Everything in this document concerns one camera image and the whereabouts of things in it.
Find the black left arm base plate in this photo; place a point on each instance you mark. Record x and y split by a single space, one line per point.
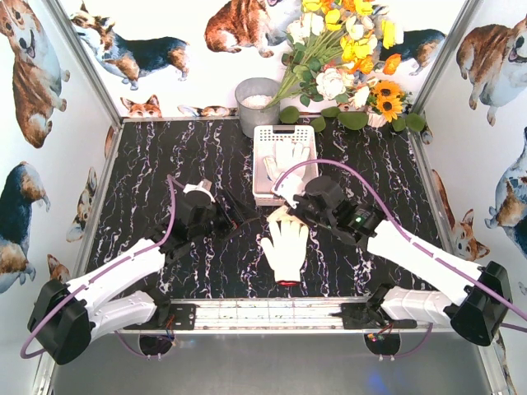
177 316

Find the plain white cotton glove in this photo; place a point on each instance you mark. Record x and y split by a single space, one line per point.
285 250

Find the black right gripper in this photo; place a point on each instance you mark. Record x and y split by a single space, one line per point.
302 204

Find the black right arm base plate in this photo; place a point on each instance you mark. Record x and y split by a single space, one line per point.
364 316

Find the grey metal bucket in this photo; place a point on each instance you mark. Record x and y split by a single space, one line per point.
254 97

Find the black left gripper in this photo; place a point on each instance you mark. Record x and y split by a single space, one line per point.
229 214

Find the artificial flower bouquet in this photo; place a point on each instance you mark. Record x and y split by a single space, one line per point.
345 51

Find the yellow dotted glove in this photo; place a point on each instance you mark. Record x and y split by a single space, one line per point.
288 153

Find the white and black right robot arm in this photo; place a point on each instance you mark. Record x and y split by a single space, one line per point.
467 297

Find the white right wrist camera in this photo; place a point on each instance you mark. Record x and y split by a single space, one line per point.
287 187

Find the blue dotted white glove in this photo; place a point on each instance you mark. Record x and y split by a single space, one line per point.
270 167

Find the cream leather glove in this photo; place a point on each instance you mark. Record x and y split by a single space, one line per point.
282 214

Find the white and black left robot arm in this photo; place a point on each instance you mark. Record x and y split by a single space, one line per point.
69 316

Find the aluminium front rail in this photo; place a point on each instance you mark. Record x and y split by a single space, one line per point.
272 315

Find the white plastic storage basket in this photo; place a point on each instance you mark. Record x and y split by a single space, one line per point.
265 138

